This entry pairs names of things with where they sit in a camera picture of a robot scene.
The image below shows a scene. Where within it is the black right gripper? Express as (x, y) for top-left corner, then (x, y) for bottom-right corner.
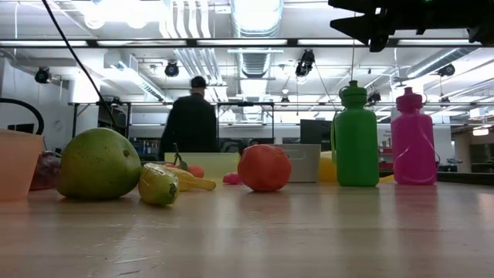
(327, 0), (494, 53)

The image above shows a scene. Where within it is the green plastic squeeze bottle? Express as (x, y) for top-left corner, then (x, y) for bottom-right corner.
(330, 80), (381, 188)

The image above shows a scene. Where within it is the pink plastic squeeze bottle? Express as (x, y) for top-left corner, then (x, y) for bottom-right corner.
(390, 86), (442, 187)

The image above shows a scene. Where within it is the yellow plastic squeeze bottle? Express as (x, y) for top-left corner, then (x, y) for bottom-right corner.
(318, 150), (396, 185)

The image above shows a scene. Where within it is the black monitor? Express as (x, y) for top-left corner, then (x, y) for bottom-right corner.
(299, 118), (333, 146)

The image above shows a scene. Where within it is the grey plastic bin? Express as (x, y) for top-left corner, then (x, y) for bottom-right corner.
(269, 143), (323, 184)

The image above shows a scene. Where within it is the orange-red toy fruit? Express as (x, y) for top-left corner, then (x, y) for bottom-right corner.
(236, 143), (293, 194)

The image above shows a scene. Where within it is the person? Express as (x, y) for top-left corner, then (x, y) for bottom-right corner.
(158, 75), (220, 161)

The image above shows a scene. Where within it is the yellow translucent plastic bin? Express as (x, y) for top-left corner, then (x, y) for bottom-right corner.
(164, 151), (242, 183)

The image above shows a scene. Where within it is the large red toy strawberry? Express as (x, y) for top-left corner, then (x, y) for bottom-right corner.
(222, 171), (243, 185)

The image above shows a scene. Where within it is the black overhead crossbar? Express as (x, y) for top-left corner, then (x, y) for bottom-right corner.
(0, 38), (494, 49)

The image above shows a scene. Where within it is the orange toy tangerine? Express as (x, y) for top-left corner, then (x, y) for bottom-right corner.
(187, 164), (206, 180)

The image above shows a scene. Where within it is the yellow toy banana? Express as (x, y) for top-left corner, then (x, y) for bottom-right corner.
(137, 161), (218, 207)

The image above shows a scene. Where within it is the green toy mango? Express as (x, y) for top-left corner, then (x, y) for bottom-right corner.
(56, 127), (143, 202)

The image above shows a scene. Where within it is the silver ventilation duct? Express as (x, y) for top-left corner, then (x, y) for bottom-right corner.
(230, 0), (285, 80)

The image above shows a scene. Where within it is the black cable loop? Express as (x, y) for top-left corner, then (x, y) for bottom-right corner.
(0, 97), (46, 136)

